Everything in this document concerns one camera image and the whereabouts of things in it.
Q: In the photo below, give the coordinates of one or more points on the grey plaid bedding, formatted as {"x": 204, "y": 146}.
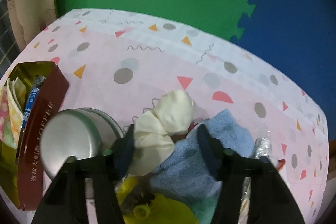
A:
{"x": 6, "y": 37}

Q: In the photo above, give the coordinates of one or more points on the light blue fluffy towel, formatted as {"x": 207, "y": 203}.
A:
{"x": 189, "y": 161}

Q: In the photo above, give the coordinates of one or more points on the red clip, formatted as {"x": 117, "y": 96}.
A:
{"x": 281, "y": 163}

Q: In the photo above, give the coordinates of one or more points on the cream knotted cloth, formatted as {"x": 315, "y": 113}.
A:
{"x": 162, "y": 113}

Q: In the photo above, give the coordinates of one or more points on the floral patterned cloth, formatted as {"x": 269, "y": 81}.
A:
{"x": 10, "y": 113}

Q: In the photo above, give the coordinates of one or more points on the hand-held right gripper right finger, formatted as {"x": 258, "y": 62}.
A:
{"x": 203, "y": 140}

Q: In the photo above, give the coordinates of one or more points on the dark red tin box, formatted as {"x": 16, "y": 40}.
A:
{"x": 39, "y": 121}

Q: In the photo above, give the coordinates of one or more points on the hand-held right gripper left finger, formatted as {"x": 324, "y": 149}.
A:
{"x": 124, "y": 151}

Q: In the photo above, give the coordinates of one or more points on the cotton swab packet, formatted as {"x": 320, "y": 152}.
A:
{"x": 261, "y": 145}

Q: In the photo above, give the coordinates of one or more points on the blue foam mat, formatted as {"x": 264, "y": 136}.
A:
{"x": 296, "y": 16}

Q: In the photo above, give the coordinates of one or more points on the yellow plastic bag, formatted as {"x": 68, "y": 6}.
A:
{"x": 168, "y": 207}

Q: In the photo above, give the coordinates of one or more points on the beige floral curtain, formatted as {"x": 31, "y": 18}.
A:
{"x": 29, "y": 3}

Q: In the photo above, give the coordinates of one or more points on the blue wrapped packet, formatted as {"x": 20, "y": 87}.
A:
{"x": 32, "y": 98}

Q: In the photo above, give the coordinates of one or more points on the round silver metal tin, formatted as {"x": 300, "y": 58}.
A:
{"x": 71, "y": 132}

